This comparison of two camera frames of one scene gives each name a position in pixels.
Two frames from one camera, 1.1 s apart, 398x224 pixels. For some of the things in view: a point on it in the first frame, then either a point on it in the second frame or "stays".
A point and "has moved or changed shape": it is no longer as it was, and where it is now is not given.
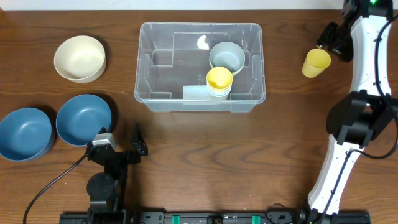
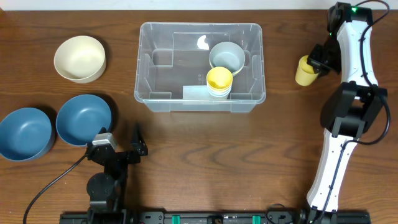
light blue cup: x=219 y=93 stays
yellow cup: x=316 y=61 has moved or changed shape
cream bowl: x=80 y=59 stays
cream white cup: x=220 y=91 stays
